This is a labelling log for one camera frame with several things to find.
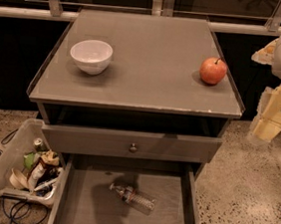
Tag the clear plastic water bottle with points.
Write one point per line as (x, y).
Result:
(134, 198)

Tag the grey drawer cabinet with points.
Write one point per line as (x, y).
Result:
(152, 83)

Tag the top drawer with knob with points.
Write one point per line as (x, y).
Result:
(131, 144)

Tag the open middle drawer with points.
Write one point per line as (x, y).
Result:
(103, 190)

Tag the white squeeze bottle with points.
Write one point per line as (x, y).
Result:
(36, 174)

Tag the red apple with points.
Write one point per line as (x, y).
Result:
(212, 71)

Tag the white ceramic bowl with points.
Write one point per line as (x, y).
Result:
(92, 56)

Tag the crumpled brown paper bag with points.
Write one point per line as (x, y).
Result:
(50, 157)

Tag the small metal can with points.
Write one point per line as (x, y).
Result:
(39, 144)

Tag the green packet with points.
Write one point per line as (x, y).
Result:
(29, 160)

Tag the metal railing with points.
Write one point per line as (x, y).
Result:
(251, 17)

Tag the small white cup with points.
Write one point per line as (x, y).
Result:
(18, 179)

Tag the translucent plastic bin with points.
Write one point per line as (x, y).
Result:
(13, 159)

